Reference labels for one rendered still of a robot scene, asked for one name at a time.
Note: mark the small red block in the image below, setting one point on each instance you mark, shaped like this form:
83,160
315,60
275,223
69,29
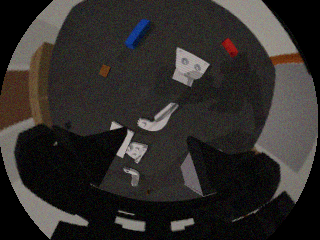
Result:
229,47

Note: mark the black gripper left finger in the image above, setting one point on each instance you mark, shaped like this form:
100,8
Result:
94,152

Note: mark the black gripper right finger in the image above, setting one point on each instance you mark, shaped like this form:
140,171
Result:
213,166

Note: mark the blue rectangular block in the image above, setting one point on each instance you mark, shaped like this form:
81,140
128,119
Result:
134,38

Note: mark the orange flat plate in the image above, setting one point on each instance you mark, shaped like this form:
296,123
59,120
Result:
104,70

